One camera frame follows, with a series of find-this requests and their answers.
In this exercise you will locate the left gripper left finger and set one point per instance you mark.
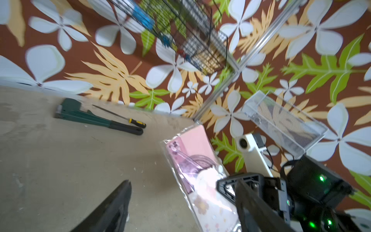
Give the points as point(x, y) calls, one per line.
point(111, 215)

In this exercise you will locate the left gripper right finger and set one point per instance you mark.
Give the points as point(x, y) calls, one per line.
point(254, 214)

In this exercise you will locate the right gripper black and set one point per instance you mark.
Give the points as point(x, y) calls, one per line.
point(316, 188)

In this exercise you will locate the white mesh basket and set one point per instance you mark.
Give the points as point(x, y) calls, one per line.
point(291, 128)

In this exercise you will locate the yellow black screwdriver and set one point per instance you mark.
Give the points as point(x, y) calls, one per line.
point(130, 120)

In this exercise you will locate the green pipe wrench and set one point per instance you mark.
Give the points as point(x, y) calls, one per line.
point(70, 109)

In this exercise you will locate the blue object in basket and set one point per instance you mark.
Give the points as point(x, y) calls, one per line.
point(143, 18)

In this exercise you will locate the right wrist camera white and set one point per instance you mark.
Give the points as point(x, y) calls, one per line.
point(251, 153)

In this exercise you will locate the black wire basket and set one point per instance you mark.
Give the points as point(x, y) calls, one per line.
point(188, 28)

